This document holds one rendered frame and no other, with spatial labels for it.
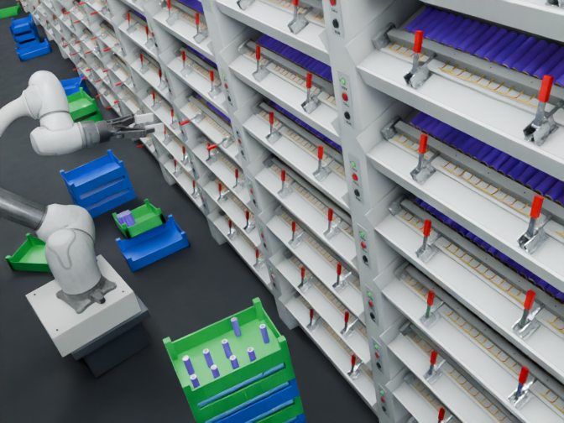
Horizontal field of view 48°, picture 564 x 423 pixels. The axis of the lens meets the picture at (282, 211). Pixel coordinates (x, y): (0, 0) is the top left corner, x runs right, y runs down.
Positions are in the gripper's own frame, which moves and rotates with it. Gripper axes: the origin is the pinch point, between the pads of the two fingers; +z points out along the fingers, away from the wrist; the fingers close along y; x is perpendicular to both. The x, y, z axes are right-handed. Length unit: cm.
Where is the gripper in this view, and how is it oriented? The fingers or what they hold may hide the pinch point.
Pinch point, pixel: (153, 122)
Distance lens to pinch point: 231.3
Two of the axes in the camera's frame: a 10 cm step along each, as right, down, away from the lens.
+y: 4.8, 4.4, -7.6
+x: 0.1, -8.7, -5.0
